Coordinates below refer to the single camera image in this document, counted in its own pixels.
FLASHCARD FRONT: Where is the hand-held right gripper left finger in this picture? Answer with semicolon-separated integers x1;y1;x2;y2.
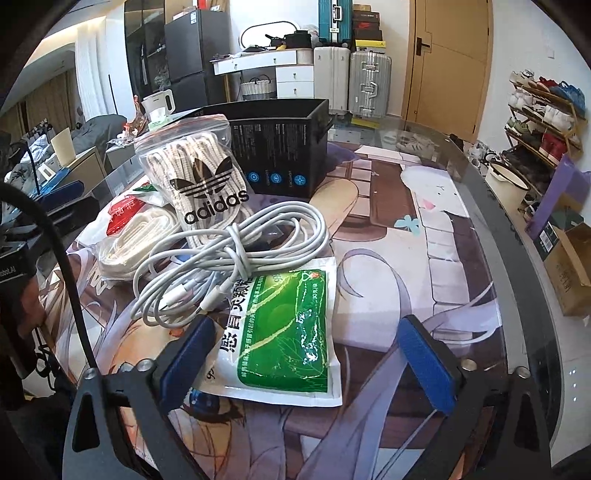
62;316;218;480

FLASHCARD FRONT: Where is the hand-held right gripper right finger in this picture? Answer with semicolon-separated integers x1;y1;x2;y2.
397;315;552;480

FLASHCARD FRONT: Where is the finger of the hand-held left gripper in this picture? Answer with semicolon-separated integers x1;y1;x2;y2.
39;181;100;217

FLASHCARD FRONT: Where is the red and white packet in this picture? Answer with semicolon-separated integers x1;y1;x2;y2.
76;185;158;250

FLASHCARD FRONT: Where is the clear bag of white cords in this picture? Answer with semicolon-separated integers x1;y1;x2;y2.
95;205;185;282

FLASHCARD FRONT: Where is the green medicine packet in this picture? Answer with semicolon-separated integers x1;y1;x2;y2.
191;256;345;409

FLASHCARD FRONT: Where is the white cable bundle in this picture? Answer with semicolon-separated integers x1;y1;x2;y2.
131;200;331;329

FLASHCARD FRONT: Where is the clear zip bag of laces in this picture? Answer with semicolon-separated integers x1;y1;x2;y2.
133;113;252;250

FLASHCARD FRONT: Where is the black cardboard box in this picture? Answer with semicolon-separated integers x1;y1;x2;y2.
194;98;333;200

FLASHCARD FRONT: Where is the beige cabinet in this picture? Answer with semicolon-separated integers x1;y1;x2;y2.
60;145;109;188

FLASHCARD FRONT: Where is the white and grey side table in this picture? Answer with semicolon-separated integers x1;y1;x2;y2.
105;117;153;171

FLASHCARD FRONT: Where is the dark cloth pile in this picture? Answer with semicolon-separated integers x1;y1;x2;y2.
74;115;127;148

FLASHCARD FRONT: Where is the printed table mat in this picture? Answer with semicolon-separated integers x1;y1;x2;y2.
46;138;509;480

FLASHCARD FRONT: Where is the white electric kettle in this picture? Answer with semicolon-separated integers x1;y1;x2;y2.
141;89;177;121

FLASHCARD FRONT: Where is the dark display cabinet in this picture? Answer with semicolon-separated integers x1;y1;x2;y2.
124;0;195;100

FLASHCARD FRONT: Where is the brown cardboard box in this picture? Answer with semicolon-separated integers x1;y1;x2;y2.
542;222;591;317

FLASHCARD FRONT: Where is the black refrigerator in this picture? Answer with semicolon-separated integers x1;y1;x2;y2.
164;9;232;114

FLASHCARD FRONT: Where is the white basin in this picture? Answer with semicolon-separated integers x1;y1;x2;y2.
485;159;532;195

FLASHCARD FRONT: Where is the woven basket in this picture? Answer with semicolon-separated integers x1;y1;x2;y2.
240;76;278;101

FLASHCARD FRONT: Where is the group of scattered sneakers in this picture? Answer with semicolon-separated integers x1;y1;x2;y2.
392;129;490;162

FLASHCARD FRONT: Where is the purple bag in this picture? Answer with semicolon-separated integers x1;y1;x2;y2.
524;154;589;241

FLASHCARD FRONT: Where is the white vanity desk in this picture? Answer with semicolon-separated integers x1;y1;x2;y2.
212;48;317;100

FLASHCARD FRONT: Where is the oval mirror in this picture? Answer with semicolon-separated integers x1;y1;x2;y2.
239;17;301;51

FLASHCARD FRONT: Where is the wooden shoe rack with shoes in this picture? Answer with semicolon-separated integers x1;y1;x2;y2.
501;69;587;208

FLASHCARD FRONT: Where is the silver suitcase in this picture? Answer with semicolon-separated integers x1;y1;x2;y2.
347;50;393;118

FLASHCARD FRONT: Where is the white suitcase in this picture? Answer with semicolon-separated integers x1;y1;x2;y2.
313;46;352;116

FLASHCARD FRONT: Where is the wooden door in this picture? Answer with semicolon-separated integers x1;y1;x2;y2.
402;0;492;134

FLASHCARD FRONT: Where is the teal suitcase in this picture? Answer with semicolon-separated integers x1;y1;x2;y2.
318;0;354;47

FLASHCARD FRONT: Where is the stack of shoe boxes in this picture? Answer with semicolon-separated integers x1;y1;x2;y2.
352;4;386;52

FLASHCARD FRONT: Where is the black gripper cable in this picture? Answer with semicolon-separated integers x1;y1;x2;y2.
0;185;100;374

